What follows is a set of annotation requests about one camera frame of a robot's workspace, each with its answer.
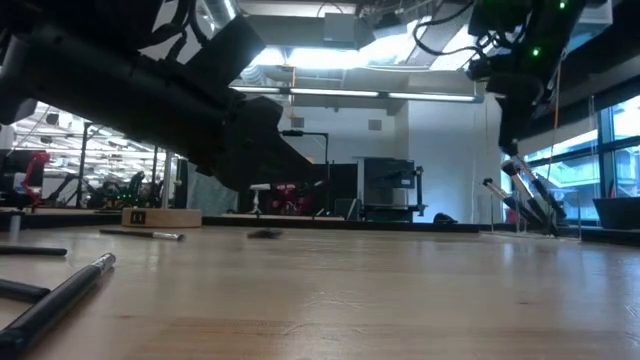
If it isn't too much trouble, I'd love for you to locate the clear acrylic organizer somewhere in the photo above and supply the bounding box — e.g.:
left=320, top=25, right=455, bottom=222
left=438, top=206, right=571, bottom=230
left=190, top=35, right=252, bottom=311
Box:
left=488, top=188, right=581, bottom=242

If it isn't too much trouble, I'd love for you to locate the black metal stand frame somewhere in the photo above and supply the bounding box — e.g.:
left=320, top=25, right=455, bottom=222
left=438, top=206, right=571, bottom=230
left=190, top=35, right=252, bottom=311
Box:
left=77, top=119, right=127, bottom=206

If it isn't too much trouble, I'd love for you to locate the large black pen foreground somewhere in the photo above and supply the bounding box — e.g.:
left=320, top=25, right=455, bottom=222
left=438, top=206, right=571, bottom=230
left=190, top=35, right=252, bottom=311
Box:
left=0, top=252, right=117, bottom=354

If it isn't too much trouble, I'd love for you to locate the long ceiling light bar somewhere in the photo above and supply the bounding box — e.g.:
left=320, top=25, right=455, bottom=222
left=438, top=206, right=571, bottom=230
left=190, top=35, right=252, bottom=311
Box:
left=229, top=85, right=485, bottom=104

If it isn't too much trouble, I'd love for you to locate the small brush white ferrule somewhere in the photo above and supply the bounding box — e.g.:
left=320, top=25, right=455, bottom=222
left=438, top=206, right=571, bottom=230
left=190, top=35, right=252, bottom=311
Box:
left=481, top=178, right=544, bottom=226

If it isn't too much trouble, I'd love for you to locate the red stand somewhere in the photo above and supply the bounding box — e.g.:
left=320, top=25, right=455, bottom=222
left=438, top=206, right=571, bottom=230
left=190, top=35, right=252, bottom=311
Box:
left=20, top=151, right=51, bottom=209

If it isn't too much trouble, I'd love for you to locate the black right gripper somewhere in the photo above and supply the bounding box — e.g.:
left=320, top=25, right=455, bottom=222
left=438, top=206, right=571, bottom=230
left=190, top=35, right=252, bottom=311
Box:
left=487, top=73, right=546, bottom=157

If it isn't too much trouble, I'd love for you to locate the white lamp wooden base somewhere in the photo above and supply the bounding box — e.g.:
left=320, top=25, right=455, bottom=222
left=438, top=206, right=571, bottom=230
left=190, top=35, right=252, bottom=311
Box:
left=121, top=149, right=203, bottom=229

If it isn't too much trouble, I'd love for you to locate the grey-green cloth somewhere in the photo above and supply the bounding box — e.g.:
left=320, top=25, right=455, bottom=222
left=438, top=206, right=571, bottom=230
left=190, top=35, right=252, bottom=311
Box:
left=186, top=172, right=239, bottom=217

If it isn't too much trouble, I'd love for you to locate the black cabinet machine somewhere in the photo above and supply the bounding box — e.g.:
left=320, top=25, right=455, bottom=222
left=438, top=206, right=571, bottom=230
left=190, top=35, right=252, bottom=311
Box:
left=357, top=156, right=428, bottom=223

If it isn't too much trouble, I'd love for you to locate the small white table lamp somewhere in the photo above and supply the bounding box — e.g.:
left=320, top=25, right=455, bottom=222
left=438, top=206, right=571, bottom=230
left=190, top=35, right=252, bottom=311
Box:
left=248, top=182, right=272, bottom=215

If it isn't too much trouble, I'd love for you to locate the hanging yellow cord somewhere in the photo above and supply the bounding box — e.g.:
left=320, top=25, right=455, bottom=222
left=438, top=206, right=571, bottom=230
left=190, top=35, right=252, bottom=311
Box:
left=549, top=59, right=562, bottom=171

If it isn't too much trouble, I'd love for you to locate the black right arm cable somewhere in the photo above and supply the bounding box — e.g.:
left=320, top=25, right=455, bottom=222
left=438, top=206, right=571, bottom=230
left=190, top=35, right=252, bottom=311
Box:
left=412, top=0, right=484, bottom=57

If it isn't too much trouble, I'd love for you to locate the person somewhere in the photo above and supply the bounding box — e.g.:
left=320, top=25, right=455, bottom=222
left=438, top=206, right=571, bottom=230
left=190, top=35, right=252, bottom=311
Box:
left=272, top=183, right=314, bottom=216

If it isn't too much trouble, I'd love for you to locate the black bin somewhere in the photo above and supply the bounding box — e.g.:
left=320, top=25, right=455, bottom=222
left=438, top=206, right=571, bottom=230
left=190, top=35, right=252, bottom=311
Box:
left=592, top=196, right=640, bottom=231

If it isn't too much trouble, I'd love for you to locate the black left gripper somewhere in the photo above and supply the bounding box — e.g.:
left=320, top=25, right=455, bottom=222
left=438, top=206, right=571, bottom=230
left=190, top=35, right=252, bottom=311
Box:
left=199, top=94, right=321, bottom=194

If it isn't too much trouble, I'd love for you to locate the grey ceiling box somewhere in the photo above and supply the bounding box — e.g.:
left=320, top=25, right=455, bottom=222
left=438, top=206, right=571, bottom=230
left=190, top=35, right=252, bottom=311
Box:
left=323, top=12, right=357, bottom=44

